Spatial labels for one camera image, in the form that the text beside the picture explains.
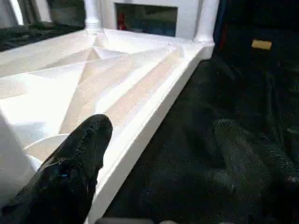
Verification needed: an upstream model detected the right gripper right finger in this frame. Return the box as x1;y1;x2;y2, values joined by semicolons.
214;119;299;224

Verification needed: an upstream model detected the white cabinet with glass doors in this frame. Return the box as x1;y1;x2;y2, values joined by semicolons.
48;0;203;38

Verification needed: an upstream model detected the small tan label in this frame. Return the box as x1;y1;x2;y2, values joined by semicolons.
251;39;273;50

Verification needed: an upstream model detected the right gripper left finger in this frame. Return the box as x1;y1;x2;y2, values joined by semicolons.
0;114;113;224

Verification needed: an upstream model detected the black glossy mat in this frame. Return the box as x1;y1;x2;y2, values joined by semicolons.
0;22;299;224

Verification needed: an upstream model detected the grey curtain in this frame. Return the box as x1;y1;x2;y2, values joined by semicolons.
21;0;51;25

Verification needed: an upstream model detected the blue upright panel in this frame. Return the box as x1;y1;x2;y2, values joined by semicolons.
214;0;229;49

